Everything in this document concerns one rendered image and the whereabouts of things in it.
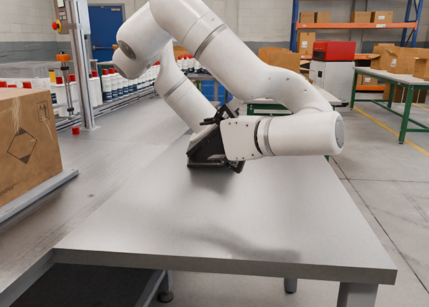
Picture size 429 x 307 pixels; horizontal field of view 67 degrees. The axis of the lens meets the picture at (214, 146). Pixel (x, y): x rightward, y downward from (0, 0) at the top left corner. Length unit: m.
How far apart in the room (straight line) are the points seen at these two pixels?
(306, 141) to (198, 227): 0.35
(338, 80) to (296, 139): 6.05
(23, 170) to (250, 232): 0.65
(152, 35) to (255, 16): 8.29
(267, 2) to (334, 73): 3.27
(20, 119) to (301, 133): 0.75
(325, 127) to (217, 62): 0.23
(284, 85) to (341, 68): 5.98
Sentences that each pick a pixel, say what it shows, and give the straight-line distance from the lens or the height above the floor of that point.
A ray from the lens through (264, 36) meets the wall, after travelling 9.06.
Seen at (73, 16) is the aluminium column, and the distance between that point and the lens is 1.70.
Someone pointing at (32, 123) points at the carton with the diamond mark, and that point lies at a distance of 1.06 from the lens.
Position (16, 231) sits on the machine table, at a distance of 0.93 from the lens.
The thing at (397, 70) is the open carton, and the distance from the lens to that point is 5.44.
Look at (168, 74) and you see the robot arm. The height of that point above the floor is 1.15.
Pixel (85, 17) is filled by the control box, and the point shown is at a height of 1.36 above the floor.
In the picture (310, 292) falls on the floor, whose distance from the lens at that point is 1.93.
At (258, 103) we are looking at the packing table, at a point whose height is 0.74.
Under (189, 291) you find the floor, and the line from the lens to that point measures 1.87.
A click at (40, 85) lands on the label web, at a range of 2.00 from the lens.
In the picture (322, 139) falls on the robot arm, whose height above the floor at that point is 1.09.
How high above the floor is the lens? 1.27
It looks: 18 degrees down
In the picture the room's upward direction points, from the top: straight up
